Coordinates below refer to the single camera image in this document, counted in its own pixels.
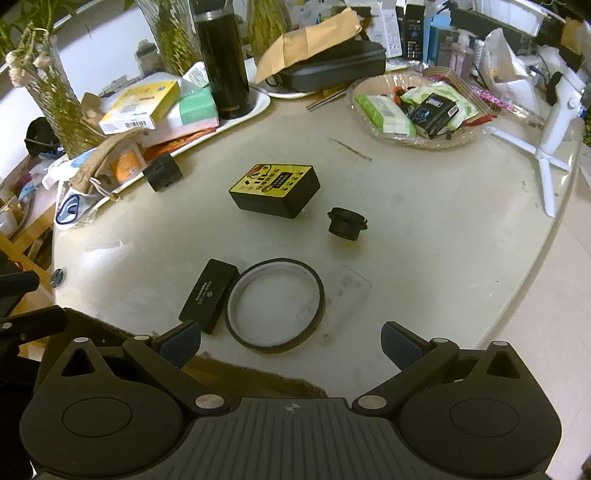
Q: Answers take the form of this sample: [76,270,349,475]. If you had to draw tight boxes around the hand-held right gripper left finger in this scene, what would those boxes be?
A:
[59,320,232,415]

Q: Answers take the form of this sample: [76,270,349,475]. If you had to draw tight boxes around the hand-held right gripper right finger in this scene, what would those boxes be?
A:
[353,320,532,415]

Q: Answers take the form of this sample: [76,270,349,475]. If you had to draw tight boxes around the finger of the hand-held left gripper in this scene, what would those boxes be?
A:
[0,305,69,344]
[0,271,40,301]

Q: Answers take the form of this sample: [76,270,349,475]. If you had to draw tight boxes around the black rectangular case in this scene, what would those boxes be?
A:
[178,258,240,335]

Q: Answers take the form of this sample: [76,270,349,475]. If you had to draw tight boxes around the clear plastic case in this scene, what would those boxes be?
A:
[295,266,373,340]

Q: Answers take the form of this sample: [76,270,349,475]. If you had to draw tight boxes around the brown cardboard box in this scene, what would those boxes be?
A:
[60,306,329,400]

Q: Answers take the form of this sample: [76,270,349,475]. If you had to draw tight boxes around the amber tape roll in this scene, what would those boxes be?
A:
[223,259,327,354]

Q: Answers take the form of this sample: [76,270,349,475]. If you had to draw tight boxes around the black lens adapter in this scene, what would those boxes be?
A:
[326,207,369,241]

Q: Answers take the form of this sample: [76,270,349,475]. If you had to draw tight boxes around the black cube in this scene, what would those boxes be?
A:
[142,153,184,193]

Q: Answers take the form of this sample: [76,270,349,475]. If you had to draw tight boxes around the black box with yellow label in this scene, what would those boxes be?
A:
[228,163,321,220]

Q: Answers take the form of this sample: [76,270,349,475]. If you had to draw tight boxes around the wooden side table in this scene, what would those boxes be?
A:
[0,185,58,296]

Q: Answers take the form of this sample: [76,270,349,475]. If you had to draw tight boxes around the blue white plastic bag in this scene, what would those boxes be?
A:
[44,154,112,229]

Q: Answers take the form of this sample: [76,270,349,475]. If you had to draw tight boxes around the black bag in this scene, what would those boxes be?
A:
[24,117,63,158]

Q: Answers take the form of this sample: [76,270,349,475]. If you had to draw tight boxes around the orange round packet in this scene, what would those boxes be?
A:
[111,148,146,185]

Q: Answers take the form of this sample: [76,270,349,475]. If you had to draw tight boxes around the glass vase with white flowers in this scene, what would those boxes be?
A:
[16,32,100,158]

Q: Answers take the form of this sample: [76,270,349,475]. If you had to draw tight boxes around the thin stick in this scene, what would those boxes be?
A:
[328,137,373,162]

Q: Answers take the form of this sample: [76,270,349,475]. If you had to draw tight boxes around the glass dish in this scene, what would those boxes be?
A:
[346,71,492,151]

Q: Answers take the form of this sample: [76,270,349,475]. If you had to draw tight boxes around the red flat packet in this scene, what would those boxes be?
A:
[143,129,218,160]

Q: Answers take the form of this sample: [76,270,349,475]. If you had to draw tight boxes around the yellow carton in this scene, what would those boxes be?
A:
[99,79,182,136]

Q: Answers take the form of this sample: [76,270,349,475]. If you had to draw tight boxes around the green wipes pack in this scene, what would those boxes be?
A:
[355,93,419,138]

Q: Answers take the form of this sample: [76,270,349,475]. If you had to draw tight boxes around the small black carton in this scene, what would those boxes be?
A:
[409,92,460,139]

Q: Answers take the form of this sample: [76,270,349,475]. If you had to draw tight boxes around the green tissue box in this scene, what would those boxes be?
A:
[168,85,220,132]

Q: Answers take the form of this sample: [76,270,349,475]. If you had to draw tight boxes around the white tray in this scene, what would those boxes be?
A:
[55,58,272,204]

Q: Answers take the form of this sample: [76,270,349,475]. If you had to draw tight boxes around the white green packet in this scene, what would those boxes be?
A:
[401,83,481,134]

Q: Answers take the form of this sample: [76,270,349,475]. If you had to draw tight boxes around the chopsticks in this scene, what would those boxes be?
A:
[305,85,352,112]

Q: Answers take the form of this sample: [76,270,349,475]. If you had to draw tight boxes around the pink bead strand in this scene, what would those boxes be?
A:
[475,89,546,124]

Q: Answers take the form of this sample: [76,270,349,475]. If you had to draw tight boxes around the glass jar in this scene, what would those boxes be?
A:
[136,41,162,75]

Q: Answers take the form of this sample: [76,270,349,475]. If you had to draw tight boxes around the small white pouch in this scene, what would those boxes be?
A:
[182,62,213,90]

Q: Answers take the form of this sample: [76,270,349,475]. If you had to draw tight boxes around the white dish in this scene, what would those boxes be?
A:
[245,58,333,100]

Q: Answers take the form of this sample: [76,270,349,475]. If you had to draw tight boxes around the white gimbal tripod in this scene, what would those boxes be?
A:
[487,46,587,219]

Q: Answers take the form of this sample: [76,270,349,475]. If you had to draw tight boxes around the black zip case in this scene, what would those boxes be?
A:
[265,41,387,93]

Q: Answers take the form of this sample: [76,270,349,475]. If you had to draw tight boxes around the black thermos bottle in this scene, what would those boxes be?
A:
[190,0,254,120]

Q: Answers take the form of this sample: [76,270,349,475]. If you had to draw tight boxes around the wide glass vase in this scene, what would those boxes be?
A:
[136,0,204,77]

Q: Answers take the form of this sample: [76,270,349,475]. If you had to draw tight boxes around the pink bottle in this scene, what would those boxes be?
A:
[450,31,476,70]

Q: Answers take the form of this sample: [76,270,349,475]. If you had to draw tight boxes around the blue carton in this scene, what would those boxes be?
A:
[422,13,455,65]

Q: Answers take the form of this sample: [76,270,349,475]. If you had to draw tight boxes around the brown paper envelope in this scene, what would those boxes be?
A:
[255,8,363,84]

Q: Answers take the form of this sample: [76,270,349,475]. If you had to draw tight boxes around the tall black carton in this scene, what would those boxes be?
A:
[401,4,426,61]

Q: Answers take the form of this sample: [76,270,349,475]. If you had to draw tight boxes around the white carton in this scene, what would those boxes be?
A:
[369,0,402,58]

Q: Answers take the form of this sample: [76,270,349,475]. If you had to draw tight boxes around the black flat device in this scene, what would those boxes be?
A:
[450,8,564,51]

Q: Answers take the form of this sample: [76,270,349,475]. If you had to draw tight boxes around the narrow glass vase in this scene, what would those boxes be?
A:
[247,0,293,58]

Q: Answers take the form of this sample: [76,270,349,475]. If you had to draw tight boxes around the white foil container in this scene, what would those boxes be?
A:
[471,0,566,38]

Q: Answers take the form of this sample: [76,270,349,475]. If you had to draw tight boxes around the rainbow ribbon cable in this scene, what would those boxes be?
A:
[422,66,497,121]

